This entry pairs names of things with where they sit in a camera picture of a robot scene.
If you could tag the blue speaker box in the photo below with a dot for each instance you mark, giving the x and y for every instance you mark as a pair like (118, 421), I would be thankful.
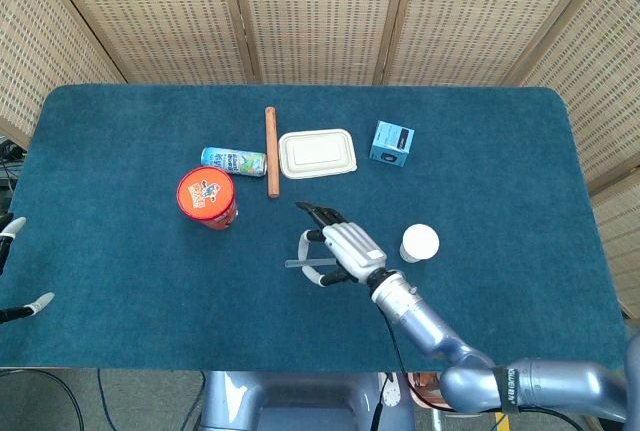
(392, 143)

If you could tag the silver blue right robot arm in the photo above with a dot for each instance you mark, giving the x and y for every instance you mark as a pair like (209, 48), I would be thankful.
(430, 323)

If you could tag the woven bamboo folding screen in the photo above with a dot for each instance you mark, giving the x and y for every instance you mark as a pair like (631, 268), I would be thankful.
(320, 11)

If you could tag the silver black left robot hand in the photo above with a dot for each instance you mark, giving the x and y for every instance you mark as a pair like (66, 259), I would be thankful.
(15, 227)

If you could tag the white lidded food container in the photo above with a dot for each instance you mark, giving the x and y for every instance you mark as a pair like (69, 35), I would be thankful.
(317, 153)

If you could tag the red snack canister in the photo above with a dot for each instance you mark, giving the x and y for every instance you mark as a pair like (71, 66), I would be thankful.
(206, 193)

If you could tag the blue green drink can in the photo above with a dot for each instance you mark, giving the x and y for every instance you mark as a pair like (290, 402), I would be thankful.
(232, 161)

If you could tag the orange round base part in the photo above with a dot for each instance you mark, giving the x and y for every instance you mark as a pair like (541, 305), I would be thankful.
(425, 391)

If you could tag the white paper cup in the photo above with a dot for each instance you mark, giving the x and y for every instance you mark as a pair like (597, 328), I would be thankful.
(421, 242)

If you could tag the wooden rolling pin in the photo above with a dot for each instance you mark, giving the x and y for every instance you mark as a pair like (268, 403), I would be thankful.
(272, 151)

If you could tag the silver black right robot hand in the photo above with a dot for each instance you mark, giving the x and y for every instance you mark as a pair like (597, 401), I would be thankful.
(352, 246)

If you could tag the transparent plastic straw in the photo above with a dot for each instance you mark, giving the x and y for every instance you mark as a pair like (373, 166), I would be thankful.
(300, 263)

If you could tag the grey blue robot torso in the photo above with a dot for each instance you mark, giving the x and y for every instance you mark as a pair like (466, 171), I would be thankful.
(300, 401)

